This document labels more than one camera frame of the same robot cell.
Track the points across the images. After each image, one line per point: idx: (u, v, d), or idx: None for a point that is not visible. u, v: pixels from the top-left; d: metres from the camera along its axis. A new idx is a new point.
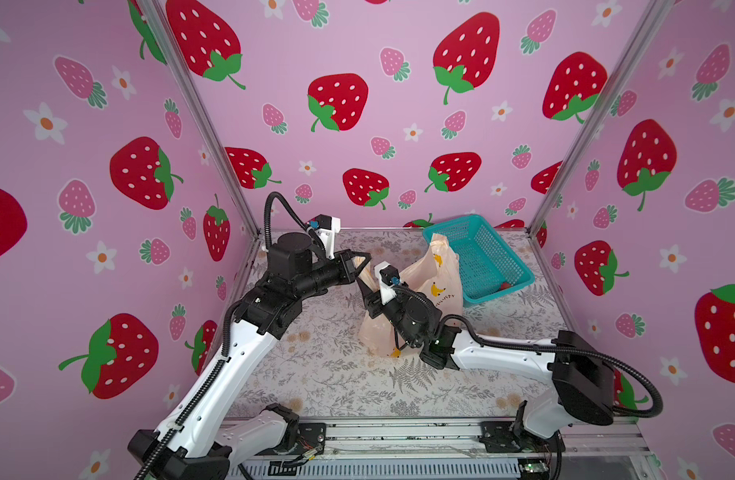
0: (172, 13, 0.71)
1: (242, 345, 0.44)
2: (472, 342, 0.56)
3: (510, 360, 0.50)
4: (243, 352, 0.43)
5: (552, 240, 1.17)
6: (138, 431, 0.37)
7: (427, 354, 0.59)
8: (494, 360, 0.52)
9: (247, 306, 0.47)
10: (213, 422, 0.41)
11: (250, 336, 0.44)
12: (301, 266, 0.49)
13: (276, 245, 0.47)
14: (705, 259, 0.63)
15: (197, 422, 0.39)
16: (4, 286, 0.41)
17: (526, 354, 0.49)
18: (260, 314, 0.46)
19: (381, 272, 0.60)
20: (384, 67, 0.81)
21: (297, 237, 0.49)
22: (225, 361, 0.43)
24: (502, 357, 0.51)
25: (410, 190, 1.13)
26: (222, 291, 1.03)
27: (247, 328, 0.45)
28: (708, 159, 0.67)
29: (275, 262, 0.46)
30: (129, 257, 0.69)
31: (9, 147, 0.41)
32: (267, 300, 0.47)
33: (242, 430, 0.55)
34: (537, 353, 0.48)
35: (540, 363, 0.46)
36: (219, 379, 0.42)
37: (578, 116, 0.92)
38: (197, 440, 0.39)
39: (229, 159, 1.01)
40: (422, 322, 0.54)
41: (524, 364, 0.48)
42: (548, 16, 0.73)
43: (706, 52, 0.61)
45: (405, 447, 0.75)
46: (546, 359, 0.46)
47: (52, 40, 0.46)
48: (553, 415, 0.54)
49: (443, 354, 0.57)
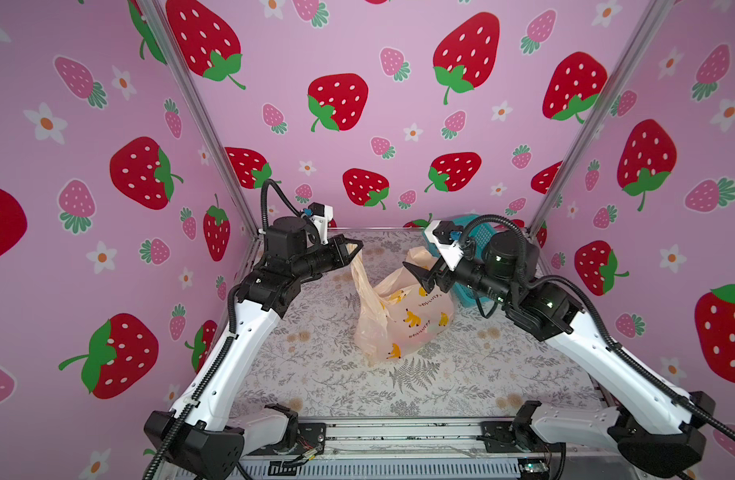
0: (173, 13, 0.71)
1: (248, 322, 0.45)
2: (598, 337, 0.43)
3: (634, 387, 0.40)
4: (250, 329, 0.45)
5: (552, 240, 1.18)
6: (154, 412, 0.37)
7: (518, 310, 0.45)
8: (605, 369, 0.41)
9: (248, 285, 0.49)
10: (227, 399, 0.42)
11: (256, 313, 0.46)
12: (298, 247, 0.52)
13: (273, 227, 0.49)
14: (704, 259, 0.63)
15: (213, 396, 0.40)
16: (4, 287, 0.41)
17: (657, 394, 0.39)
18: (261, 293, 0.48)
19: (435, 233, 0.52)
20: (384, 68, 0.81)
21: (291, 220, 0.51)
22: (233, 337, 0.44)
24: (621, 374, 0.40)
25: (410, 190, 1.13)
26: (222, 291, 1.03)
27: (252, 306, 0.47)
28: (708, 159, 0.67)
29: (274, 243, 0.49)
30: (129, 257, 0.69)
31: (10, 149, 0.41)
32: (267, 280, 0.49)
33: (249, 419, 0.56)
34: (673, 403, 0.39)
35: (673, 415, 0.38)
36: (229, 357, 0.43)
37: (578, 116, 0.92)
38: (214, 412, 0.40)
39: (229, 159, 1.01)
40: (513, 255, 0.42)
41: (649, 401, 0.39)
42: (548, 16, 0.73)
43: (706, 52, 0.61)
45: (405, 447, 0.75)
46: (681, 415, 0.38)
47: (52, 41, 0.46)
48: (580, 433, 0.53)
49: (544, 313, 0.43)
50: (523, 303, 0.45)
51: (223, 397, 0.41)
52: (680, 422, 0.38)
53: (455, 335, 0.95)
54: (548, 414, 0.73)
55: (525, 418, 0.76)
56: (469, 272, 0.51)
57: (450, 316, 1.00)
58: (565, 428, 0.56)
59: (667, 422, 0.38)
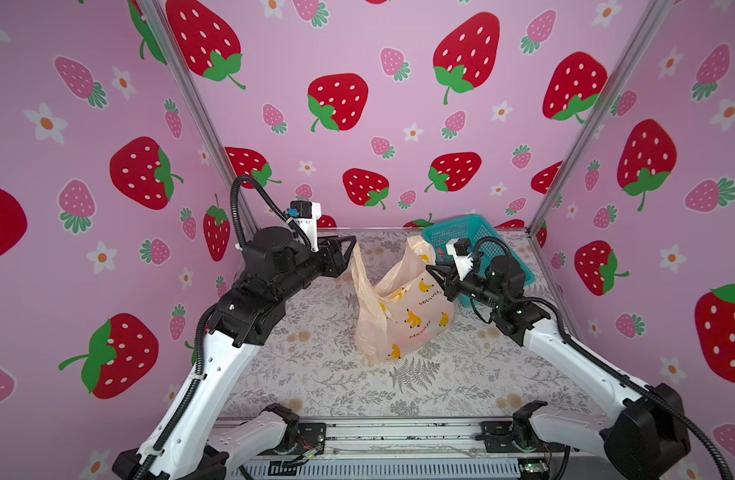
0: (173, 13, 0.71)
1: (218, 360, 0.40)
2: (555, 333, 0.53)
3: (583, 371, 0.47)
4: (220, 368, 0.39)
5: (552, 241, 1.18)
6: (122, 453, 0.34)
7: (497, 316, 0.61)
8: (565, 360, 0.50)
9: (222, 313, 0.42)
10: (196, 442, 0.39)
11: (227, 349, 0.40)
12: (282, 266, 0.44)
13: (253, 243, 0.41)
14: (704, 259, 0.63)
15: (177, 445, 0.37)
16: (3, 286, 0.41)
17: (606, 375, 0.45)
18: (236, 322, 0.41)
19: (455, 245, 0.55)
20: (384, 67, 0.81)
21: (275, 234, 0.43)
22: (200, 379, 0.39)
24: (577, 362, 0.48)
25: (410, 190, 1.13)
26: (221, 291, 1.03)
27: (224, 340, 0.40)
28: (707, 159, 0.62)
29: (253, 261, 0.40)
30: (129, 257, 0.69)
31: (11, 148, 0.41)
32: (243, 306, 0.42)
33: (241, 433, 0.55)
34: (621, 384, 0.44)
35: (619, 394, 0.43)
36: (196, 399, 0.38)
37: (578, 116, 0.92)
38: (179, 461, 0.37)
39: (229, 159, 1.01)
40: (500, 272, 0.57)
41: (597, 382, 0.45)
42: (548, 16, 0.73)
43: (706, 53, 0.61)
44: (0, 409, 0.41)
45: (405, 447, 0.75)
46: (628, 396, 0.42)
47: (53, 41, 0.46)
48: (571, 431, 0.54)
49: (516, 321, 0.57)
50: (503, 312, 0.61)
51: (189, 444, 0.38)
52: (624, 400, 0.42)
53: (455, 335, 0.95)
54: (550, 412, 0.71)
55: (525, 411, 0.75)
56: (472, 284, 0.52)
57: (450, 316, 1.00)
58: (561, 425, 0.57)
59: (612, 400, 0.43)
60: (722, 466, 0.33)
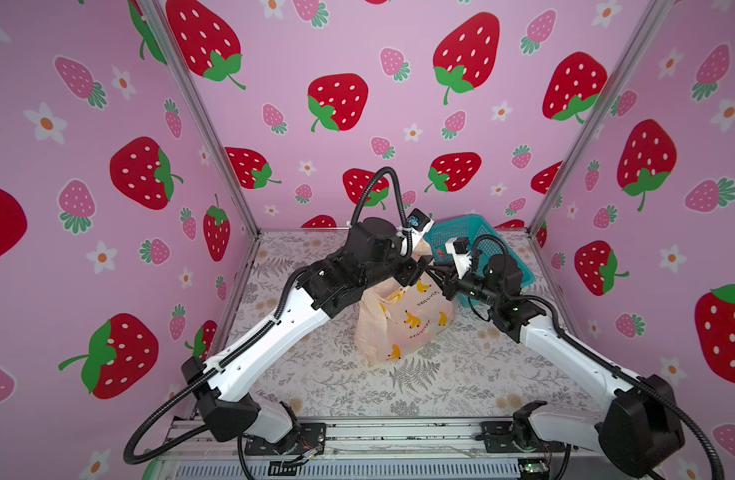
0: (173, 13, 0.71)
1: (294, 312, 0.43)
2: (550, 328, 0.55)
3: (575, 365, 0.48)
4: (293, 320, 0.42)
5: (552, 240, 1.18)
6: (191, 358, 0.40)
7: (494, 313, 0.62)
8: (559, 354, 0.51)
9: (311, 275, 0.46)
10: (250, 376, 0.42)
11: (304, 306, 0.43)
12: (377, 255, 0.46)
13: (362, 225, 0.44)
14: (704, 259, 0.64)
15: (236, 372, 0.40)
16: (3, 286, 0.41)
17: (598, 367, 0.46)
18: (319, 288, 0.44)
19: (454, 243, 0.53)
20: (384, 67, 0.81)
21: (385, 223, 0.46)
22: (274, 322, 0.43)
24: (572, 357, 0.49)
25: (410, 190, 1.13)
26: (222, 291, 1.03)
27: (304, 298, 0.44)
28: (708, 159, 0.67)
29: (353, 240, 0.44)
30: (130, 257, 0.69)
31: (11, 149, 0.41)
32: (331, 277, 0.45)
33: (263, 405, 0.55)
34: (613, 374, 0.45)
35: (609, 384, 0.44)
36: (265, 338, 0.42)
37: (578, 116, 0.92)
38: (231, 386, 0.40)
39: (229, 159, 1.01)
40: (498, 270, 0.58)
41: (589, 374, 0.46)
42: (548, 16, 0.73)
43: (706, 52, 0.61)
44: None
45: (405, 447, 0.75)
46: (619, 386, 0.43)
47: (53, 41, 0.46)
48: (568, 428, 0.54)
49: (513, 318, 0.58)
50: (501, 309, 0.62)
51: (244, 375, 0.41)
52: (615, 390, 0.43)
53: (455, 335, 0.95)
54: (549, 411, 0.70)
55: (525, 411, 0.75)
56: (471, 283, 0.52)
57: (449, 316, 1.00)
58: (558, 423, 0.57)
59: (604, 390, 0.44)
60: (712, 456, 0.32)
